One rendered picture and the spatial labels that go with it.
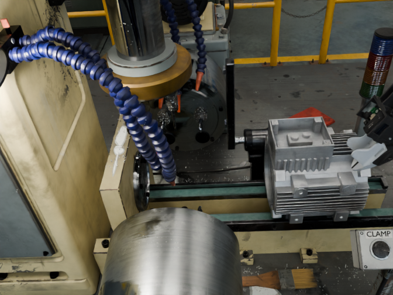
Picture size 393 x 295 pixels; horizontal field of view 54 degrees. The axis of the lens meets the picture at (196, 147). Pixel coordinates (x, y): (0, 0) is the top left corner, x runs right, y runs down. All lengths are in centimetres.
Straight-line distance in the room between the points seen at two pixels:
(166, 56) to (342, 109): 98
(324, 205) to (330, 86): 86
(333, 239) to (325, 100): 70
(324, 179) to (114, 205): 45
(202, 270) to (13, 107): 38
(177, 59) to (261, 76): 102
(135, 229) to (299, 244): 50
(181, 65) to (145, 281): 37
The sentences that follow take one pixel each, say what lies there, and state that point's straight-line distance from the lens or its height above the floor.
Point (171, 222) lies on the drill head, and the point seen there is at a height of 116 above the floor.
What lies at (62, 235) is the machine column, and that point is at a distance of 86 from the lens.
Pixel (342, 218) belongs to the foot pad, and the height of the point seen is 97.
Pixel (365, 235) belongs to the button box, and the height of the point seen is 108.
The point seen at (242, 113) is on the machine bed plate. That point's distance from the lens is 150.
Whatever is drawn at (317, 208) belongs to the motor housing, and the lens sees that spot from 91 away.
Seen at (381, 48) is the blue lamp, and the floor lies 118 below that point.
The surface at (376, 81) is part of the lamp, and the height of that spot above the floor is 109.
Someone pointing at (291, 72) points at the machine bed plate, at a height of 80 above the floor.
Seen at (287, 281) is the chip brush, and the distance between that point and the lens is 101.
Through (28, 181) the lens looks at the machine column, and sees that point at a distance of 75.
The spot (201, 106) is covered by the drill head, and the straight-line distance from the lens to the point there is 105.
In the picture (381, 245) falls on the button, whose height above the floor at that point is 108.
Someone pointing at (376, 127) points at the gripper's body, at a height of 122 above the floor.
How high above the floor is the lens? 168
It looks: 41 degrees down
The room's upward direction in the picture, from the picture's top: 5 degrees counter-clockwise
